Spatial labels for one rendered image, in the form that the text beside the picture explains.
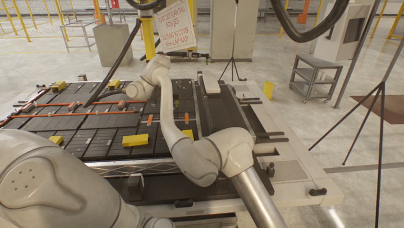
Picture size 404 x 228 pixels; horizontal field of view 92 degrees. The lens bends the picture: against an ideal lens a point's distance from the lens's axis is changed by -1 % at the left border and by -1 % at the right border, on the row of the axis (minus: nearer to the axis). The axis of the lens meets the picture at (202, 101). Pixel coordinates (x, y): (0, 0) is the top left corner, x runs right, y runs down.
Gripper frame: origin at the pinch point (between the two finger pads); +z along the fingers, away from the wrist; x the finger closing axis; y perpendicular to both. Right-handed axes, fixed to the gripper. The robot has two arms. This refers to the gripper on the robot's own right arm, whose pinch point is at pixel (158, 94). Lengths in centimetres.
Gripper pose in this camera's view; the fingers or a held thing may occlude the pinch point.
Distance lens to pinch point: 142.5
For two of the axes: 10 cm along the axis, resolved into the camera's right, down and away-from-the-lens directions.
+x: -1.0, 10.0, 0.0
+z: 1.5, 0.1, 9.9
